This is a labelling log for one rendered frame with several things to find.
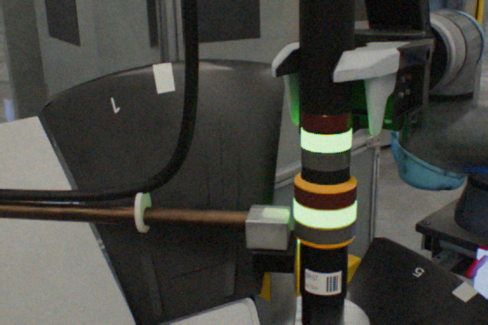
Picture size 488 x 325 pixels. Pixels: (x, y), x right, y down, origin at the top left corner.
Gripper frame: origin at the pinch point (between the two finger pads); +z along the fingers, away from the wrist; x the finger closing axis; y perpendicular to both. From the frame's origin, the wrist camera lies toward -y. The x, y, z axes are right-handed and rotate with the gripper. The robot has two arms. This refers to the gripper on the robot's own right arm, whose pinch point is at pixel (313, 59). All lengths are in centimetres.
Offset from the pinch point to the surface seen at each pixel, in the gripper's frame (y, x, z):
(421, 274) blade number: 26.7, -1.4, -24.5
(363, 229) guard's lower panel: 79, 48, -136
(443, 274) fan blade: 27.1, -3.3, -26.6
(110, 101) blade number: 5.3, 21.6, -2.2
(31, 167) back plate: 15.5, 39.2, -4.8
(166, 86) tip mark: 4.2, 18.1, -5.8
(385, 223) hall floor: 143, 88, -278
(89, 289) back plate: 27.7, 29.2, -3.3
